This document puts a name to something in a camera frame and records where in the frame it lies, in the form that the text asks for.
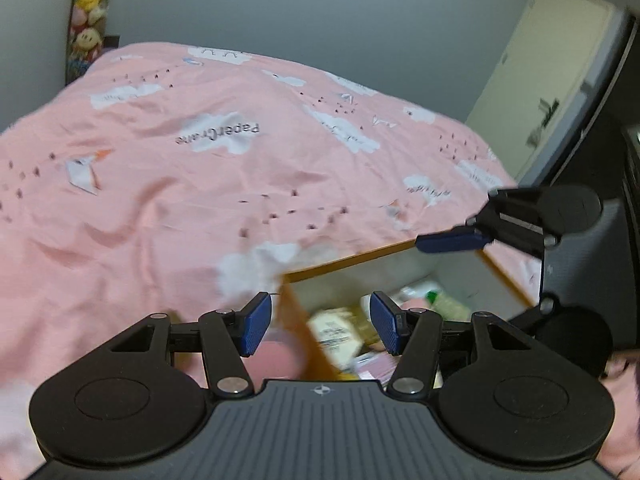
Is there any person's right hand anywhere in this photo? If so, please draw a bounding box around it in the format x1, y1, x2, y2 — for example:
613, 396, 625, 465
597, 349, 640, 480

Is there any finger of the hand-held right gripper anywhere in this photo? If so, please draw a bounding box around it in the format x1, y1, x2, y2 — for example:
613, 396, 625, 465
416, 187, 559, 259
507, 295, 559, 335

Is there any pink packet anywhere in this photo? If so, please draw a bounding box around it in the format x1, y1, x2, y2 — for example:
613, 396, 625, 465
357, 352, 401, 383

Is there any cream door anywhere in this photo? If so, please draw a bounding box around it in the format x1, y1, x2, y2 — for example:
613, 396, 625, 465
465, 0, 626, 186

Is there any gold rectangular box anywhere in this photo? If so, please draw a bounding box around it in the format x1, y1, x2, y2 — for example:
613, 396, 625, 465
307, 307, 373, 378

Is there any black door handle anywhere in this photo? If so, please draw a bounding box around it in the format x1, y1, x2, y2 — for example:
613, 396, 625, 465
527, 97, 561, 148

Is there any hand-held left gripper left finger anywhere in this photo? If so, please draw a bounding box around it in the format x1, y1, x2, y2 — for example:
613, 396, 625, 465
106, 291, 274, 397

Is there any wooden storage box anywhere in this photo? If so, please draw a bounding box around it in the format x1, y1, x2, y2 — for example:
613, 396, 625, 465
277, 237, 543, 391

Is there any red and white plush toy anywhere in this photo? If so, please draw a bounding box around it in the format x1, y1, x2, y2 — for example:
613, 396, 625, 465
70, 22, 103, 53

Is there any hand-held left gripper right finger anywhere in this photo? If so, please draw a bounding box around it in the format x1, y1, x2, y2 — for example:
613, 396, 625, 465
369, 291, 539, 397

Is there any pink printed blanket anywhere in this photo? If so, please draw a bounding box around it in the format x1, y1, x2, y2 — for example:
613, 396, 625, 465
0, 42, 543, 480

